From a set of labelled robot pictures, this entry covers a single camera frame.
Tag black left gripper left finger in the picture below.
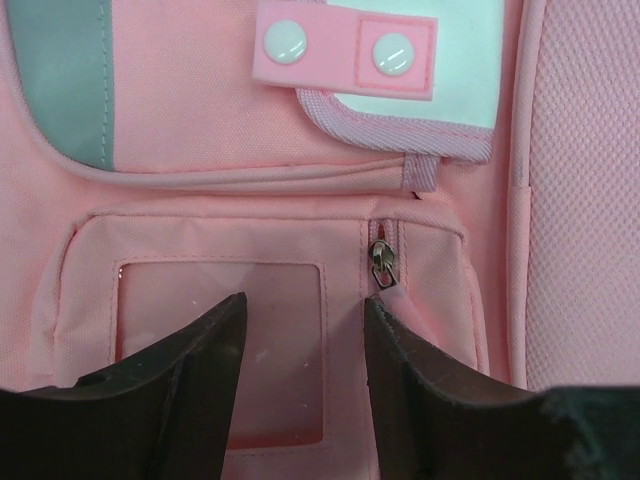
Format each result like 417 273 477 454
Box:
1 293 247 479

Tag pink student backpack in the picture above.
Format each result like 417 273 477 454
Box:
1 1 639 479

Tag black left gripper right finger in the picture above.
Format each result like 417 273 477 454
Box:
364 298 639 479

